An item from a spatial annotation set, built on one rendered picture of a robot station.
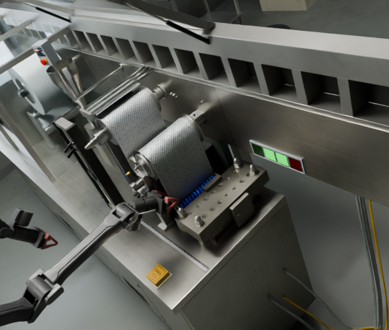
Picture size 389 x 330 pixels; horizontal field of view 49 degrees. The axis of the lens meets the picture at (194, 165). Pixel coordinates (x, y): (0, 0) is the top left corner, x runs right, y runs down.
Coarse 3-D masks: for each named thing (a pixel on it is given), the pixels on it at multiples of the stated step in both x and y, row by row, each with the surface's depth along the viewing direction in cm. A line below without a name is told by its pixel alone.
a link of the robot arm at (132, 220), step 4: (124, 204) 163; (128, 208) 163; (132, 208) 162; (136, 212) 161; (132, 216) 158; (136, 216) 159; (140, 216) 169; (128, 220) 157; (132, 220) 158; (136, 220) 166; (140, 220) 168; (132, 224) 166; (136, 224) 167; (128, 228) 166; (132, 228) 168; (136, 228) 169
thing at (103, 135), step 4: (100, 128) 181; (104, 128) 181; (96, 132) 180; (100, 132) 180; (104, 132) 181; (108, 132) 181; (92, 136) 182; (96, 136) 179; (100, 136) 179; (104, 136) 180; (108, 136) 181; (100, 140) 179; (104, 140) 181; (108, 140) 183; (100, 144) 181
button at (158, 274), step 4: (156, 268) 172; (160, 268) 171; (164, 268) 171; (152, 272) 171; (156, 272) 171; (160, 272) 170; (164, 272) 169; (168, 272) 169; (148, 276) 171; (152, 276) 170; (156, 276) 169; (160, 276) 168; (164, 276) 169; (152, 280) 168; (156, 280) 168; (160, 280) 168; (156, 284) 167
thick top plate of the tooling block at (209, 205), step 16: (240, 160) 188; (224, 176) 184; (240, 176) 180; (256, 176) 177; (208, 192) 179; (224, 192) 176; (240, 192) 173; (192, 208) 176; (208, 208) 172; (224, 208) 169; (192, 224) 169; (208, 224) 166
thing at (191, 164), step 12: (192, 156) 176; (204, 156) 181; (180, 168) 174; (192, 168) 178; (204, 168) 183; (168, 180) 172; (180, 180) 176; (192, 180) 181; (204, 180) 185; (168, 192) 174; (180, 192) 178; (192, 192) 183
